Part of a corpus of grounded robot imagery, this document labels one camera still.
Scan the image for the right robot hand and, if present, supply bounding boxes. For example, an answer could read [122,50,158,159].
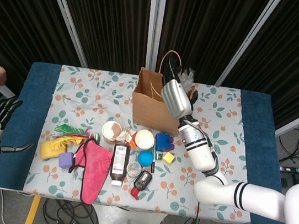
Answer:
[157,55,204,122]

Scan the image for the clear pack of straws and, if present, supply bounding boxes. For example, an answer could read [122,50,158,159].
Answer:
[174,66,199,97]

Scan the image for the orange silver snack packet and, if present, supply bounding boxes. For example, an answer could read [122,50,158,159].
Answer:
[118,126,140,149]

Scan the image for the brown paper bag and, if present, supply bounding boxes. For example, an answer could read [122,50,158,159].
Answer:
[127,45,202,140]

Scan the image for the blue plastic building block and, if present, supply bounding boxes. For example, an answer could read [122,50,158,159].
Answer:
[153,132,174,153]

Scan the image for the small purple block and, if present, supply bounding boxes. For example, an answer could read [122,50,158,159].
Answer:
[168,136,177,151]

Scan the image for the yellow foam cube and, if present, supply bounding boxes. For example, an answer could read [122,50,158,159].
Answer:
[162,151,177,166]

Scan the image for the blue table cover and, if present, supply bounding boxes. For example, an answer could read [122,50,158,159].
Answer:
[0,55,299,224]

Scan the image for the blue rubber ball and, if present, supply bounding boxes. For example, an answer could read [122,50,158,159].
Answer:
[136,149,153,166]

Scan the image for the green black marker pen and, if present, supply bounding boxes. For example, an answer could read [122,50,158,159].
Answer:
[148,143,159,174]

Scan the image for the clear jar of rubber bands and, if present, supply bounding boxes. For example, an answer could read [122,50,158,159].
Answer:
[100,119,124,145]

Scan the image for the colourful feather shuttlecock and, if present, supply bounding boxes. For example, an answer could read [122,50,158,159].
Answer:
[49,122,95,154]

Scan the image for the floral print tablecloth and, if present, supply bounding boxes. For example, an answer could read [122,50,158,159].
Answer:
[22,61,269,224]

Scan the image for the purple foam cube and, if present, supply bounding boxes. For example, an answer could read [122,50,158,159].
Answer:
[57,151,74,169]

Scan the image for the brown bottle white cap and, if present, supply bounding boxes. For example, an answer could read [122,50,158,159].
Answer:
[108,142,131,187]

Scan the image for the black bottle red cap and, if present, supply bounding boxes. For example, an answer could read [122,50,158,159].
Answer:
[129,168,154,202]

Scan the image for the pink microfiber towel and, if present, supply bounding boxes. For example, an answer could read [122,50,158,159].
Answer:
[63,135,115,209]

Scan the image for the white floor cable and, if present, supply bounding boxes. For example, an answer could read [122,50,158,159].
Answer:
[0,190,10,224]

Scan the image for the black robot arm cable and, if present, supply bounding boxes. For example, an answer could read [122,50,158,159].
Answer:
[192,137,226,224]

